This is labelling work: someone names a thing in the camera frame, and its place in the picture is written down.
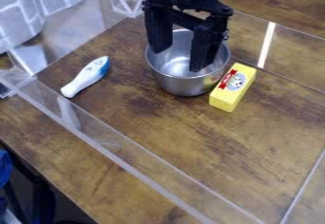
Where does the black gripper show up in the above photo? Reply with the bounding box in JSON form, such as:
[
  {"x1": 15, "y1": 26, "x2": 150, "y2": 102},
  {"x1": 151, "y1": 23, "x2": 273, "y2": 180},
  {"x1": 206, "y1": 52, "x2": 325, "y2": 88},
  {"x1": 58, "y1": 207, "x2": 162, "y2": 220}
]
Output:
[{"x1": 143, "y1": 0, "x2": 234, "y2": 72}]

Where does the white and blue toy fish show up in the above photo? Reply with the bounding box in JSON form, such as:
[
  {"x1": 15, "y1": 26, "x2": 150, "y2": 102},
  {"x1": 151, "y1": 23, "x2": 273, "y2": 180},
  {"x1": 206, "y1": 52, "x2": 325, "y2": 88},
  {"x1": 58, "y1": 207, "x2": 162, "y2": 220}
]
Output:
[{"x1": 62, "y1": 56, "x2": 111, "y2": 98}]

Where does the yellow butter block toy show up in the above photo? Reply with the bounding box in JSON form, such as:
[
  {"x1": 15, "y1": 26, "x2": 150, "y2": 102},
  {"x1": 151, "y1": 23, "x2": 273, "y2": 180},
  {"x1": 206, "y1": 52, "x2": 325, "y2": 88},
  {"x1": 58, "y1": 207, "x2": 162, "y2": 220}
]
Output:
[{"x1": 209, "y1": 63, "x2": 257, "y2": 112}]

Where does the blue object at edge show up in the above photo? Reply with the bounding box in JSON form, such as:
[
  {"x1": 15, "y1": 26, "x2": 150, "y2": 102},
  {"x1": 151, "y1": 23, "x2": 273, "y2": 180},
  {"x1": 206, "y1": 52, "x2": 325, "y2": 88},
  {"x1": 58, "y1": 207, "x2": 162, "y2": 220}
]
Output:
[{"x1": 0, "y1": 149, "x2": 12, "y2": 216}]

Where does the clear acrylic barrier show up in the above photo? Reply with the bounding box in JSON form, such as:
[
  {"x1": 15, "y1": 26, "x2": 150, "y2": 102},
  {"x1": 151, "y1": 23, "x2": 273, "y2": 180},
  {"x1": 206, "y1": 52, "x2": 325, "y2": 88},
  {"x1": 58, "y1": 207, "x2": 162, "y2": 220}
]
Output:
[{"x1": 0, "y1": 0, "x2": 325, "y2": 224}]

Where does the silver metal pot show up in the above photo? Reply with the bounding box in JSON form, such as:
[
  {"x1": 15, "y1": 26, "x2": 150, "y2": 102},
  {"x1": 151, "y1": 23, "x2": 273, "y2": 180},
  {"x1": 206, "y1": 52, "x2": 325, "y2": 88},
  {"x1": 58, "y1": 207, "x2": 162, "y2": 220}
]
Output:
[{"x1": 145, "y1": 28, "x2": 232, "y2": 97}]

